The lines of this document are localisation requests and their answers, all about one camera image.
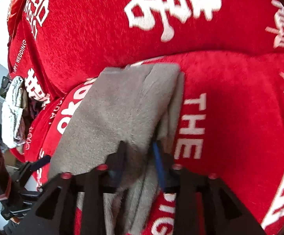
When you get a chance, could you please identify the white floral garment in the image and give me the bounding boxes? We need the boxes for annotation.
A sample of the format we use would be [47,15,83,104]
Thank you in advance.
[2,76,31,148]

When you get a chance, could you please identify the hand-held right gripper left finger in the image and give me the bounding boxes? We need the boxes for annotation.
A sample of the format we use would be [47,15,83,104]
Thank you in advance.
[11,141,128,235]

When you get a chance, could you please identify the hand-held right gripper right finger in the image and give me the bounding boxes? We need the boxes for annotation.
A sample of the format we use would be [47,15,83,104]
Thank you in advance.
[153,141,267,235]

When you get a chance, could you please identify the red printed sofa cover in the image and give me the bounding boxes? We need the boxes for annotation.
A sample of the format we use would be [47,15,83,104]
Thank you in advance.
[6,0,284,235]

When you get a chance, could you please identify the black eyeglasses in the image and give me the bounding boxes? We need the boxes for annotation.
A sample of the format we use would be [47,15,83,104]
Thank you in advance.
[0,76,14,90]

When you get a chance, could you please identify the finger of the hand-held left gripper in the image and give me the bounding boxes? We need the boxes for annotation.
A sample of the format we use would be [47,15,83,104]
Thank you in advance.
[16,155,52,184]

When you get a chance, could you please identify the grey knitted sock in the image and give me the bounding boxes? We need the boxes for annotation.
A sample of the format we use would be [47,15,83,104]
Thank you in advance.
[47,64,185,235]

